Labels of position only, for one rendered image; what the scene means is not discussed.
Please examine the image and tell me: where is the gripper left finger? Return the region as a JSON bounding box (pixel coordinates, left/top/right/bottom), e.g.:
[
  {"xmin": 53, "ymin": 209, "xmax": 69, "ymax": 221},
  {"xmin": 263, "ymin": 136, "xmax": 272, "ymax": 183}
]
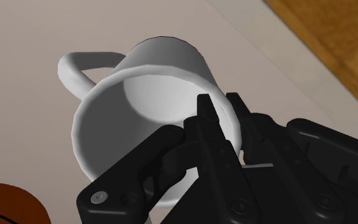
[{"xmin": 76, "ymin": 94, "xmax": 261, "ymax": 224}]

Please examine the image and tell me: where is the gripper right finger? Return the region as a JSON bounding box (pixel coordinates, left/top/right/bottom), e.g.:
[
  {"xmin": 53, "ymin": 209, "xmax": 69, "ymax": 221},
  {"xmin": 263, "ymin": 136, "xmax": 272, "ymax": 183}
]
[{"xmin": 225, "ymin": 92, "xmax": 358, "ymax": 224}]

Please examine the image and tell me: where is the white mug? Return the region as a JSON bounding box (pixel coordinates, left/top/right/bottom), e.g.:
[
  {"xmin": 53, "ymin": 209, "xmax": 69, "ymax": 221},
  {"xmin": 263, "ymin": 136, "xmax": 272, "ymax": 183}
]
[{"xmin": 57, "ymin": 36, "xmax": 243, "ymax": 224}]

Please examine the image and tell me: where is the orange basketball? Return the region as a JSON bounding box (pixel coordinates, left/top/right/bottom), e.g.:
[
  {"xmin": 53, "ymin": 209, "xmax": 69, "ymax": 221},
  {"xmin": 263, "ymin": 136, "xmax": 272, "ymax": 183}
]
[{"xmin": 0, "ymin": 182, "xmax": 52, "ymax": 224}]

